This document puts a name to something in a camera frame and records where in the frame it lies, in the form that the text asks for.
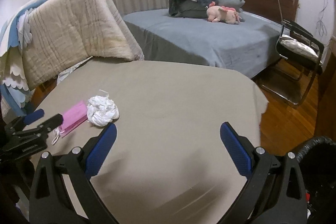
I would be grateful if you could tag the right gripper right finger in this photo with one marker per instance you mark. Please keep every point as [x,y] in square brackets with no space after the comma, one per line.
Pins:
[274,191]

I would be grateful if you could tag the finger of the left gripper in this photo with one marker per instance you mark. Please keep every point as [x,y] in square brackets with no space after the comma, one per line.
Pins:
[20,143]
[32,117]

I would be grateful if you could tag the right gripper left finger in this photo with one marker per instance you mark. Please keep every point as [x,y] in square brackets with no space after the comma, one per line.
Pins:
[49,198]

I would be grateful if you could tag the black lined trash bin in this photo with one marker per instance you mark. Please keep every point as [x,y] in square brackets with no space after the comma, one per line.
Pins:
[316,158]

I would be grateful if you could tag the pink face mask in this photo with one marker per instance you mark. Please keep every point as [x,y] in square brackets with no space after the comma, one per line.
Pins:
[72,118]

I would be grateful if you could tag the white crumpled tissue ball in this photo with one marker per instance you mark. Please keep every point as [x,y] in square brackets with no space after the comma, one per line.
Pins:
[102,110]

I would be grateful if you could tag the wooden wardrobe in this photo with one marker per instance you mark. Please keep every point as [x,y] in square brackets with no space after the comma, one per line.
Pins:
[325,123]

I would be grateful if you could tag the beige folded quilt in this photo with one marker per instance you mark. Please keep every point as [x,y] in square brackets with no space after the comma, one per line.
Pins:
[65,32]

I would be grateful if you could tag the black office chair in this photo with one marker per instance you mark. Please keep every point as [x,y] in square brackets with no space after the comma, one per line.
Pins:
[292,89]

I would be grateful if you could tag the grey bed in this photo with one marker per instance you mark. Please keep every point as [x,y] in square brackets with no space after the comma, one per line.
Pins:
[248,47]

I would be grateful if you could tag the silver seat cushion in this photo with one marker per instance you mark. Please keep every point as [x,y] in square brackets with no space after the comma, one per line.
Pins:
[299,48]

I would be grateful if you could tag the pink plush pig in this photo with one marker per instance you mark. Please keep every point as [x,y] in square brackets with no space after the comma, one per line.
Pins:
[224,14]

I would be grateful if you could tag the dark wooden headboard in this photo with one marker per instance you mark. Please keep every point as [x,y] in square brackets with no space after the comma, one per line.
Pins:
[275,10]

